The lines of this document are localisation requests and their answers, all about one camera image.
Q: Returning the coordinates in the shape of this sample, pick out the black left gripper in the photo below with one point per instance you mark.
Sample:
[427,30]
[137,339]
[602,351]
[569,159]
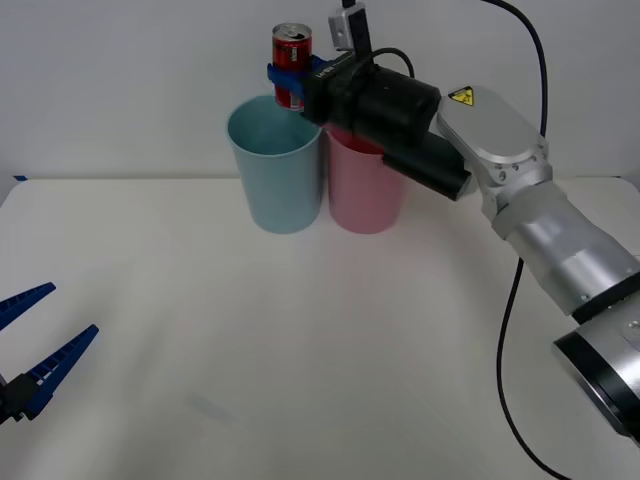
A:
[2,400]

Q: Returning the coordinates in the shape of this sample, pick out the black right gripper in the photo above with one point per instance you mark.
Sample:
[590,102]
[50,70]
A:
[327,97]

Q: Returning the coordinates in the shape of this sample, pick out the red drink can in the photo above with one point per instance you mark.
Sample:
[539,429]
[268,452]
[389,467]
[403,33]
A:
[291,50]

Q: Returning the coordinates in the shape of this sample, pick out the silver and black right arm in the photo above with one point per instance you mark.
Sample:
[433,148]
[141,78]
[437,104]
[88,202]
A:
[500,135]

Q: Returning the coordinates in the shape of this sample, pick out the pale blue plastic bin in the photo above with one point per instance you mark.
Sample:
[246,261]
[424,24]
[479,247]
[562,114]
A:
[280,190]

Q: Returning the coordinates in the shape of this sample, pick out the pink plastic bin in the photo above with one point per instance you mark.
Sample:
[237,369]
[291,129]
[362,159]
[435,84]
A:
[362,195]

